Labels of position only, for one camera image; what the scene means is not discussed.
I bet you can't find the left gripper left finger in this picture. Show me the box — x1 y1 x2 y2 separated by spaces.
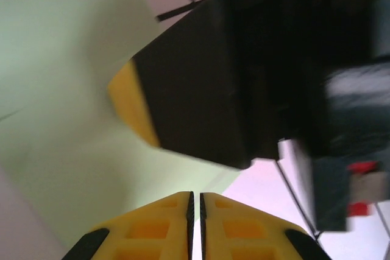
62 191 195 260

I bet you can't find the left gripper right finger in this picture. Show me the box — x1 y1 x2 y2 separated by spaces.
199 192 333 260

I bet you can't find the light green cloth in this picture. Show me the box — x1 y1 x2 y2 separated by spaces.
0 0 241 250

